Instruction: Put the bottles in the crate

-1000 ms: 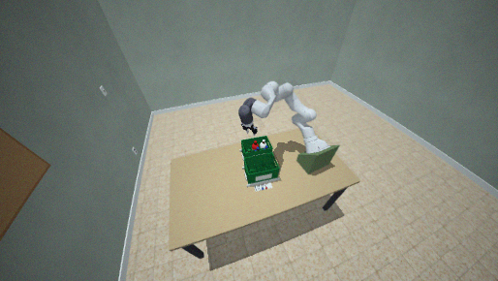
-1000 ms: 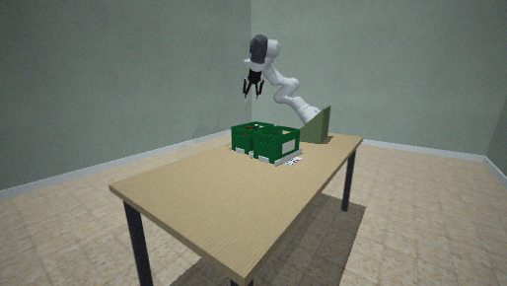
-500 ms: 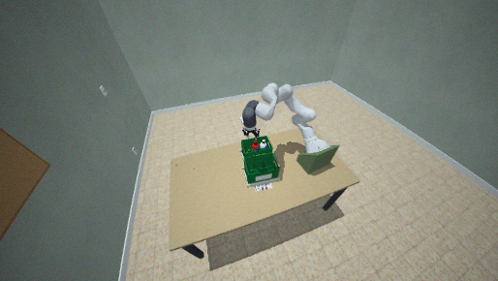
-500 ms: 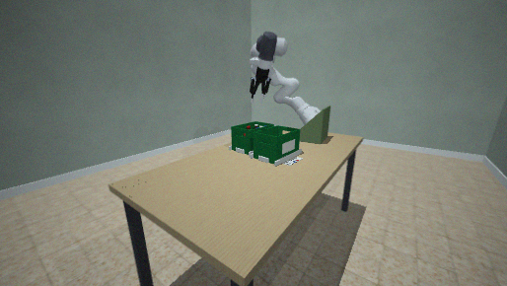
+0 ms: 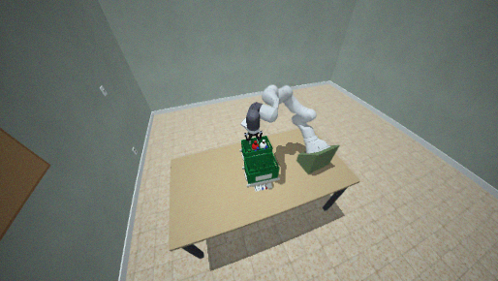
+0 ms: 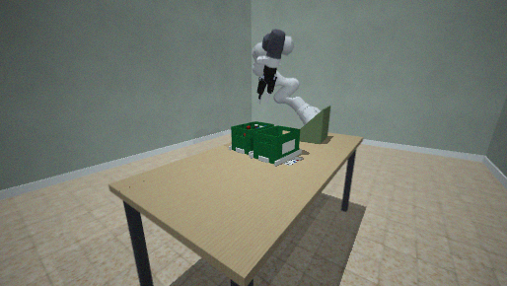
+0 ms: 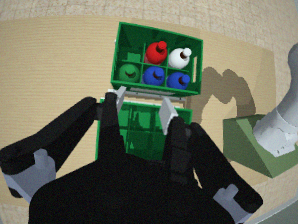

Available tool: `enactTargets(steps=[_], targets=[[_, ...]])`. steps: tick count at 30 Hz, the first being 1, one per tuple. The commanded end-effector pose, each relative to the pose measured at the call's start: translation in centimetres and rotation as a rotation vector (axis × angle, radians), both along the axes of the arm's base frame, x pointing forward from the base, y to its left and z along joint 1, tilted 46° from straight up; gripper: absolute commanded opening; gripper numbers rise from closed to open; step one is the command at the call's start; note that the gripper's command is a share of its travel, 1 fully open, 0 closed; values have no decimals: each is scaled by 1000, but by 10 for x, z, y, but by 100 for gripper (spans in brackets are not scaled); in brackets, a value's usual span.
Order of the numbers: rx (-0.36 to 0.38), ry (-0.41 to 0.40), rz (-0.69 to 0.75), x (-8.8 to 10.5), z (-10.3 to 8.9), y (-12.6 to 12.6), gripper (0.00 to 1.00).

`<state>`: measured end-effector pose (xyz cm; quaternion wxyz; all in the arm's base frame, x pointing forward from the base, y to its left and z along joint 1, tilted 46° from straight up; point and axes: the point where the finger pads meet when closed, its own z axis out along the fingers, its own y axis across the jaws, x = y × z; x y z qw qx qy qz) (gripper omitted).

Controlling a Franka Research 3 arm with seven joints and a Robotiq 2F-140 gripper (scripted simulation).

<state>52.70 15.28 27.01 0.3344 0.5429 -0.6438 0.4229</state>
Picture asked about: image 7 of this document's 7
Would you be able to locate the blue bottle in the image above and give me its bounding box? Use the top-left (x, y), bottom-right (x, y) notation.
top-left (141, 66), bottom-right (165, 86)
top-left (166, 72), bottom-right (190, 90)

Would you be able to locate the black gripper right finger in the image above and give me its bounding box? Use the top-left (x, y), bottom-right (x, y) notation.
top-left (159, 97), bottom-right (263, 224)

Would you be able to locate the white bottle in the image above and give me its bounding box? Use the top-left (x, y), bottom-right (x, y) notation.
top-left (168, 48), bottom-right (191, 69)

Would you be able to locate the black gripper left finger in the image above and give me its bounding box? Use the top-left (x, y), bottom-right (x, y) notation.
top-left (0, 86), bottom-right (134, 209)

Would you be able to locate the red bottle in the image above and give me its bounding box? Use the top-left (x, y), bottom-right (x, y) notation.
top-left (144, 41), bottom-right (167, 65)

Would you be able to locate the green plastic crate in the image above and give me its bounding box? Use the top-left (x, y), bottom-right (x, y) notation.
top-left (118, 101), bottom-right (193, 160)
top-left (110, 22), bottom-right (203, 98)

